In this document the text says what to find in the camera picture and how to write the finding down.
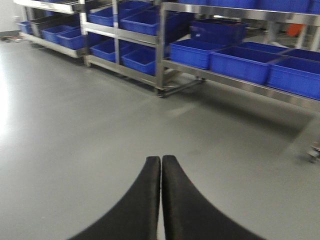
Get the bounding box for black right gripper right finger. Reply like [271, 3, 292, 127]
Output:
[161, 155, 261, 240]

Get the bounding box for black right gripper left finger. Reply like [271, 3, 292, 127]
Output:
[71, 156, 161, 240]

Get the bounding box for blue bin middle rack lower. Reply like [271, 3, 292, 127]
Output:
[121, 47, 156, 76]

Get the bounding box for blue bin rack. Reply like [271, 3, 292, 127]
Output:
[120, 10, 160, 36]
[57, 28, 85, 50]
[121, 47, 156, 76]

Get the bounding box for blue bin beside right rack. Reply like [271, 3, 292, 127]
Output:
[170, 39, 226, 70]

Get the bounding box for blue bin on right rack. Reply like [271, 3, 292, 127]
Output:
[209, 46, 280, 85]

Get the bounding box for dark blue raised bin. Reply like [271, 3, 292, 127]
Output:
[189, 19, 249, 46]

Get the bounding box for blue bin left rack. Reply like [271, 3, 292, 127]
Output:
[57, 28, 85, 50]

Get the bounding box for blue bin middle rack upper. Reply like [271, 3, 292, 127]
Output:
[120, 10, 160, 36]

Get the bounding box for steel shelf rack right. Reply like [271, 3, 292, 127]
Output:
[160, 2, 320, 112]

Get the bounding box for steel shelf rack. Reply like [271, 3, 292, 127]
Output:
[160, 2, 320, 112]
[80, 0, 206, 98]
[14, 0, 86, 59]

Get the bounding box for steel shelf rack middle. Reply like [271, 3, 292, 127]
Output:
[80, 0, 206, 98]

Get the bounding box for steel shelf rack left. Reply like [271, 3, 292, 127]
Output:
[14, 0, 86, 59]

